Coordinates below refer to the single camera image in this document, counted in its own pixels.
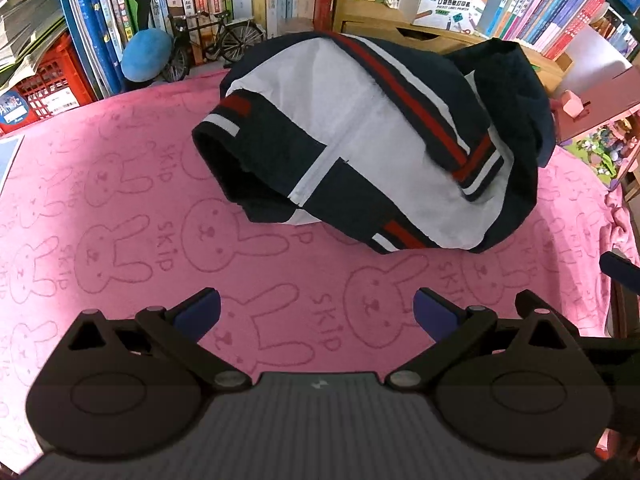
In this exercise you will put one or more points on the red plastic crate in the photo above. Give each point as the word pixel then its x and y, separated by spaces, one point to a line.
pixel 59 84

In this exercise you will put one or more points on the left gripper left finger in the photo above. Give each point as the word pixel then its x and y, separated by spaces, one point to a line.
pixel 155 351

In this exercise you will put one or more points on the pink wooden toy shelf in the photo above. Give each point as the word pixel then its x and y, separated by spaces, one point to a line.
pixel 605 134

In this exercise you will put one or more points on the black miniature bicycle model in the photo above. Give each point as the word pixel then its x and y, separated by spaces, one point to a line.
pixel 209 37

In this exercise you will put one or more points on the blue printed paper sheet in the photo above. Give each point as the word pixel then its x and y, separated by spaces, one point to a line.
pixel 9 147

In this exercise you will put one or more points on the navy white zip jacket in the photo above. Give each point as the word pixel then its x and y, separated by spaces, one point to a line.
pixel 395 147

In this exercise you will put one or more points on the stack of magazines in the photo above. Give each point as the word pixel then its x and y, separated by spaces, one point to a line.
pixel 28 29

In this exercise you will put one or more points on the wooden drawer organizer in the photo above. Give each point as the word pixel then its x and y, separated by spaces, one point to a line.
pixel 376 20

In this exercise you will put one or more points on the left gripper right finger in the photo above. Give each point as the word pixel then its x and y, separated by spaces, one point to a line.
pixel 463 334

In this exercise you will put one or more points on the pink bunny print towel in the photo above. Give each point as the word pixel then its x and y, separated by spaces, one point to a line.
pixel 109 207

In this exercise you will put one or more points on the blue plush ball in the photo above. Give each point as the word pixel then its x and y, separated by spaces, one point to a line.
pixel 146 54

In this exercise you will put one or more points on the row of slanted books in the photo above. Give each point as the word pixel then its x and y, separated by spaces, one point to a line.
pixel 545 5

